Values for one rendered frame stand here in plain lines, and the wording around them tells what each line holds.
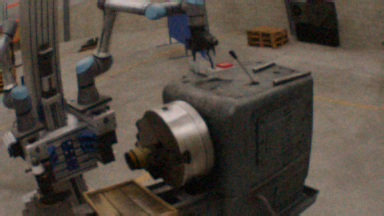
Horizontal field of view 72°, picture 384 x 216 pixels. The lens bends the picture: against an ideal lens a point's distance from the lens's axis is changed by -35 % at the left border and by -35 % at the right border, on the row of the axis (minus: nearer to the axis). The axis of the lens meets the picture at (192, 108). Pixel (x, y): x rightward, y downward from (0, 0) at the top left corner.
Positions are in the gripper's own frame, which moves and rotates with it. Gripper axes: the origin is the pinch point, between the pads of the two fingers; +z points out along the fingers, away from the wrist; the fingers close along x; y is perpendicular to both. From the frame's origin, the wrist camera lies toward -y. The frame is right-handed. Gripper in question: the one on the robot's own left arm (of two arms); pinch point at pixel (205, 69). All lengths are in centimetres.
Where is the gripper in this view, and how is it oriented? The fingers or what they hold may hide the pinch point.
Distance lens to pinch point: 163.6
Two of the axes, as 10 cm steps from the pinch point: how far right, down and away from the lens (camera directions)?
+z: 1.1, 9.4, 3.2
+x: -8.2, 2.7, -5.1
